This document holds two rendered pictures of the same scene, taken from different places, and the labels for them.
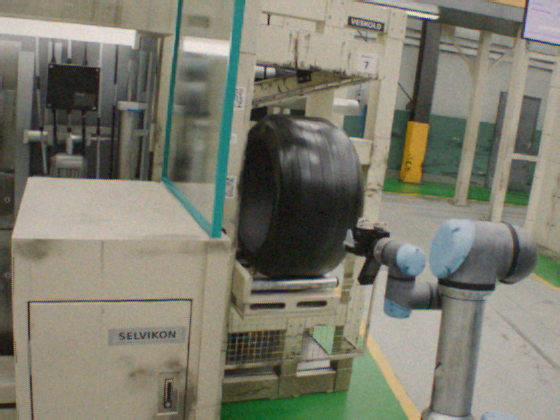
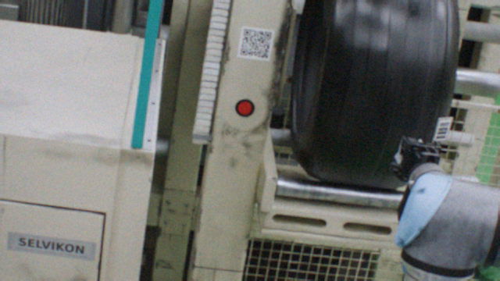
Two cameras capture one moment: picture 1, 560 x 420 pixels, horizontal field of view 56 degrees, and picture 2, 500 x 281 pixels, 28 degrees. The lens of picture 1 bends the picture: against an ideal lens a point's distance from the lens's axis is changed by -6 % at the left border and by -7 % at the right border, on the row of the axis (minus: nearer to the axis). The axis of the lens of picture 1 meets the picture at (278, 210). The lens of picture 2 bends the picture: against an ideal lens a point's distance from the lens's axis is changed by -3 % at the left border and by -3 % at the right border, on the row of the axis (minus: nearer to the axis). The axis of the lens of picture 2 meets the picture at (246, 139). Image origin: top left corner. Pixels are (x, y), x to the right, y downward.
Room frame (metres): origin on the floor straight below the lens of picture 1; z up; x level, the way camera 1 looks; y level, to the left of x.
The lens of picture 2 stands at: (-0.37, -0.48, 1.97)
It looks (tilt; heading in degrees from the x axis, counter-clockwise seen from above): 24 degrees down; 17
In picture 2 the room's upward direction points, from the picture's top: 10 degrees clockwise
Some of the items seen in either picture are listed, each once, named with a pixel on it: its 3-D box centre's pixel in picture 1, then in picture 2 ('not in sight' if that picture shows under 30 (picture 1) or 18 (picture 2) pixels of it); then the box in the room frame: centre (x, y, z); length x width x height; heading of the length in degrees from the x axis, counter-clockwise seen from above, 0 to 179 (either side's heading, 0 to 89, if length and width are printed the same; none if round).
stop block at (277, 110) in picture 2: not in sight; (276, 117); (1.99, 0.16, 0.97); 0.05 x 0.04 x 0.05; 23
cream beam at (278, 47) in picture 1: (301, 52); not in sight; (2.28, -0.02, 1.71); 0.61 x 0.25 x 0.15; 113
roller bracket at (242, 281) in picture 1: (230, 270); (264, 158); (1.89, 0.14, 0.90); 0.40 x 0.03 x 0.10; 23
